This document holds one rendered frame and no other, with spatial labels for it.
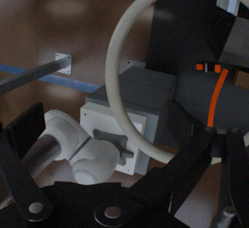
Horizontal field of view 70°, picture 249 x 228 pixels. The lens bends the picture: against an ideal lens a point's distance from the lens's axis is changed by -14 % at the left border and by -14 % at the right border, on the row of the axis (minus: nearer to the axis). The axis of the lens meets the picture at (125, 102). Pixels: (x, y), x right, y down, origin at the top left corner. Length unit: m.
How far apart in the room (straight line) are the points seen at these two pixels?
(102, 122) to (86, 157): 0.23
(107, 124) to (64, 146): 0.28
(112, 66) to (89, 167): 0.49
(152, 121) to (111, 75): 0.59
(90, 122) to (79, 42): 1.11
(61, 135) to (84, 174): 0.18
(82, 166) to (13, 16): 2.12
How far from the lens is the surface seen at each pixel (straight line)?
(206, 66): 1.65
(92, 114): 1.00
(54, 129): 0.81
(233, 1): 0.88
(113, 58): 0.43
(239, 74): 1.60
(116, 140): 0.98
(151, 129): 1.01
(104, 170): 0.85
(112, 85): 0.44
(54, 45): 2.17
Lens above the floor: 1.67
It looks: 60 degrees down
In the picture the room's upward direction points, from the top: 137 degrees counter-clockwise
